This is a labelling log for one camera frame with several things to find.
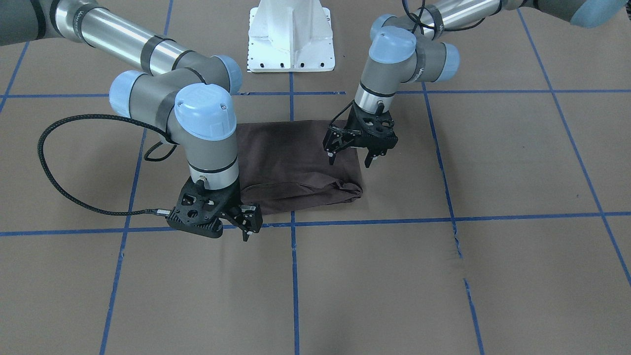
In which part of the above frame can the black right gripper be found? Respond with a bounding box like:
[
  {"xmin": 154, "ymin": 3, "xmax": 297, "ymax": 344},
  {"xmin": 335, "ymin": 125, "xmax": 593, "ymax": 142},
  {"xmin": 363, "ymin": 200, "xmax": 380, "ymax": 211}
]
[{"xmin": 222, "ymin": 204, "xmax": 262, "ymax": 242}]

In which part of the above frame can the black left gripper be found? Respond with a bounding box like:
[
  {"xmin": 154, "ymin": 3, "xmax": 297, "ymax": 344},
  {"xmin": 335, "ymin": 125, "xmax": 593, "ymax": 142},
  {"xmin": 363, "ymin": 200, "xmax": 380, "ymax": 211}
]
[{"xmin": 323, "ymin": 121, "xmax": 398, "ymax": 169}]

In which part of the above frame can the dark brown t-shirt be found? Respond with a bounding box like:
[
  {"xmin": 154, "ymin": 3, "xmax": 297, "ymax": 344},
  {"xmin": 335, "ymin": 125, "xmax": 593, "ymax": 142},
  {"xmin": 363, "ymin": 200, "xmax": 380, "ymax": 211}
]
[{"xmin": 235, "ymin": 120, "xmax": 363, "ymax": 215}]

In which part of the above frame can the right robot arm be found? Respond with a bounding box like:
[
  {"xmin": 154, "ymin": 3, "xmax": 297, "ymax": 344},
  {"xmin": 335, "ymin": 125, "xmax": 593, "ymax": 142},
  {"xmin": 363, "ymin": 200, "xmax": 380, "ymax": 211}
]
[{"xmin": 1, "ymin": 0, "xmax": 262, "ymax": 241}]

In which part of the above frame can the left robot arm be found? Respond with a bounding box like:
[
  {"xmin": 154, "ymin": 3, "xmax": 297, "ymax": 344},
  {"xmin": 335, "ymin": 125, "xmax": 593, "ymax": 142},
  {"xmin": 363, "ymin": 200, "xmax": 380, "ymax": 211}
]
[{"xmin": 322, "ymin": 0, "xmax": 625, "ymax": 168}]

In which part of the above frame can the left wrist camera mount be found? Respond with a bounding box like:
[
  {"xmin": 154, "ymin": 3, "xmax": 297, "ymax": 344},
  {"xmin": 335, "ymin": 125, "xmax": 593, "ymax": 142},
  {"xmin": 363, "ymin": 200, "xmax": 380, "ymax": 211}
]
[{"xmin": 345, "ymin": 103, "xmax": 397, "ymax": 140}]

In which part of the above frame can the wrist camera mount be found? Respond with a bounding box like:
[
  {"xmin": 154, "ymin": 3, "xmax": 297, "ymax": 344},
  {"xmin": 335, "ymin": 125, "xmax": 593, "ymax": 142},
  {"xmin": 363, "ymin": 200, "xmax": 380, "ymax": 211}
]
[
  {"xmin": 166, "ymin": 177, "xmax": 240, "ymax": 238},
  {"xmin": 345, "ymin": 103, "xmax": 397, "ymax": 140}
]

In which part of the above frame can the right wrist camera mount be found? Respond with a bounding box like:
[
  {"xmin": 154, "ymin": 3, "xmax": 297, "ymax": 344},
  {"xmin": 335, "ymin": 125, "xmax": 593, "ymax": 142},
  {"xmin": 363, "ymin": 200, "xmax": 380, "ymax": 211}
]
[{"xmin": 166, "ymin": 177, "xmax": 240, "ymax": 238}]

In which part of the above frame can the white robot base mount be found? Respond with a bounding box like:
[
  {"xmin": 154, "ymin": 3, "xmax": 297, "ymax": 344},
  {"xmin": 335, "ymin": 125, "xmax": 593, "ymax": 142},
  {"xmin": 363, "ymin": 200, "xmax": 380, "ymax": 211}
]
[{"xmin": 246, "ymin": 0, "xmax": 336, "ymax": 72}]

